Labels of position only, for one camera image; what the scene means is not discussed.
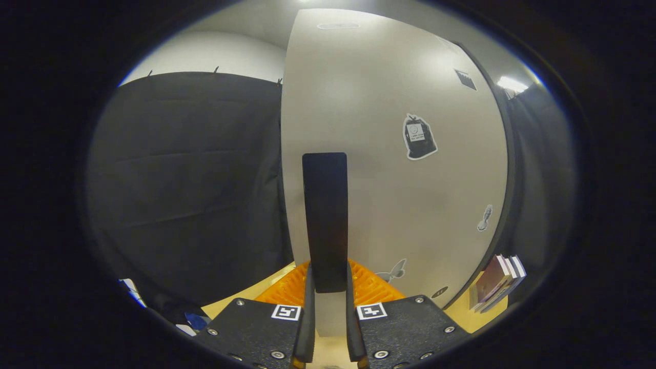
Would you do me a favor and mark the beige cabinet door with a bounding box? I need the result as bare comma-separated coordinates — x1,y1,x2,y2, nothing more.
280,8,509,339

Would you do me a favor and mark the black backdrop cloth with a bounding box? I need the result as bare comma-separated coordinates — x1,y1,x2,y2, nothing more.
85,72,577,311

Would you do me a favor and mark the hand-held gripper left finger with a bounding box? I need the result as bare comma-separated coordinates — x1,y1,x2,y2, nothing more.
202,261,316,369

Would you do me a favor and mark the blue grey book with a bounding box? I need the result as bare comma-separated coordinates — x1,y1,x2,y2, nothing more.
484,255,527,313

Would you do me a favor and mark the small ceiling light panel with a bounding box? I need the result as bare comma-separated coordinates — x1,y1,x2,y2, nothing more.
496,76,529,94

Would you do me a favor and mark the black door handle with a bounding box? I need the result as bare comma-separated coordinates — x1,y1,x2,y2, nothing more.
302,152,349,294

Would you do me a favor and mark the white spine book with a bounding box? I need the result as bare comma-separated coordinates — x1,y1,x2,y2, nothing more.
479,256,519,311

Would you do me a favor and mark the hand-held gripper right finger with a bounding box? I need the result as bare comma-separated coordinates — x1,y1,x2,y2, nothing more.
346,259,469,369

